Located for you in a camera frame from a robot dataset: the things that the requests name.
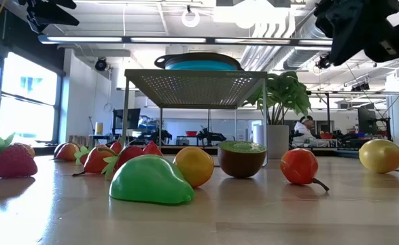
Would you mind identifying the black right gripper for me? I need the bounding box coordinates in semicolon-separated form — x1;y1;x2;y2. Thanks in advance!
314;0;399;67

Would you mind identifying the round yellow toy lemon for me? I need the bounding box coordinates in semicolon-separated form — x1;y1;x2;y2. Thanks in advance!
358;138;399;174

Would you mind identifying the blue collapsible colander bowl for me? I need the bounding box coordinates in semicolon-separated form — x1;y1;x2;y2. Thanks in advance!
154;52;244;71

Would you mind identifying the black ceiling spotlight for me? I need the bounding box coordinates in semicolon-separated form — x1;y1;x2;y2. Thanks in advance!
94;56;108;72

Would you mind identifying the dark background monitor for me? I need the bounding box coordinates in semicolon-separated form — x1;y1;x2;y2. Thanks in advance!
357;108;377;135

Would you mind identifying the potted green plant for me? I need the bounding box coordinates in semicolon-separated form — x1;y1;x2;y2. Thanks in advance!
242;70;312;160

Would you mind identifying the large bright window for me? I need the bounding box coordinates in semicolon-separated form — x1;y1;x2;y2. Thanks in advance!
0;50;63;144

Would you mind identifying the person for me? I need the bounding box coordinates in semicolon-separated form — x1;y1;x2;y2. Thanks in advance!
292;115;322;148

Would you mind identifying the long overhead light bar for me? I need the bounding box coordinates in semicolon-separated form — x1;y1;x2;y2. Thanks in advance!
37;33;334;48

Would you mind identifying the black computer monitor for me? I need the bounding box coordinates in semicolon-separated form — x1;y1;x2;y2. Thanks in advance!
112;108;141;131

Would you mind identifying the red orange toy persimmon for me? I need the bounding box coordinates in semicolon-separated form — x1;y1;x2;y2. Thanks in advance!
279;148;330;193

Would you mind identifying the red toy strawberry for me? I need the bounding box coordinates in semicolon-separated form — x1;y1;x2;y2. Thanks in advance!
100;145;145;181
109;140;124;154
74;145;92;167
0;132;39;179

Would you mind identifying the orange toy peach with stem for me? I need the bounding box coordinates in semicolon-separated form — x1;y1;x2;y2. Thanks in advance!
71;145;116;177

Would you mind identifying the green toy pear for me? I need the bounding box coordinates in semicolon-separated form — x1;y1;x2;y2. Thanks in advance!
108;154;195;206

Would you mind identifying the orange yellow toy pear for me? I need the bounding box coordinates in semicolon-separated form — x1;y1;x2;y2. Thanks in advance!
173;146;215;189

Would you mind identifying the black ceiling camera rig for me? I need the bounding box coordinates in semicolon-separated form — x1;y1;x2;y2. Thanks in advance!
315;53;332;70

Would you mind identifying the white ring lamp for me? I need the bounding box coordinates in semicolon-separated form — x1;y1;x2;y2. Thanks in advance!
181;9;201;29

